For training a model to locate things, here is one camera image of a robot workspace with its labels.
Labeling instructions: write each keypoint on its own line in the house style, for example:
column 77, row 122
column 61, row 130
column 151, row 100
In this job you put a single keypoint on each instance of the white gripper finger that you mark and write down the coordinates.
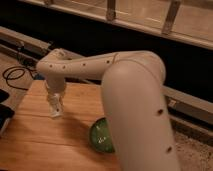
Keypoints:
column 51, row 101
column 61, row 96

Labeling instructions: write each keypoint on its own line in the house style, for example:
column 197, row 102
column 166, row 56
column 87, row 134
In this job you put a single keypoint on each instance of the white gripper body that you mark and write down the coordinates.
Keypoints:
column 55, row 85

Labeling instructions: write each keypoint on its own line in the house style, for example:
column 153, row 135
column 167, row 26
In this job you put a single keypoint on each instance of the white plastic bottle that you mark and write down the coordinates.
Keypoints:
column 58, row 111

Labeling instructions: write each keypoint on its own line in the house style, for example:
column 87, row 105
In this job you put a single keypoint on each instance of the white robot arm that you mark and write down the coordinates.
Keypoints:
column 132, row 99

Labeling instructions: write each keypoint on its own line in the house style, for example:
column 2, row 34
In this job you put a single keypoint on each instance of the green ceramic bowl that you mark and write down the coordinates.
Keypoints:
column 99, row 136

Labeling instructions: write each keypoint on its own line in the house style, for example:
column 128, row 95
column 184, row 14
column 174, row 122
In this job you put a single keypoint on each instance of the black object at left edge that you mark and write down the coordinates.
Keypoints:
column 6, row 113

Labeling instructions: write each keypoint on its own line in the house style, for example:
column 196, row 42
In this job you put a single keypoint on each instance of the metal window frame rail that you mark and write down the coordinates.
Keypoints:
column 26, row 43

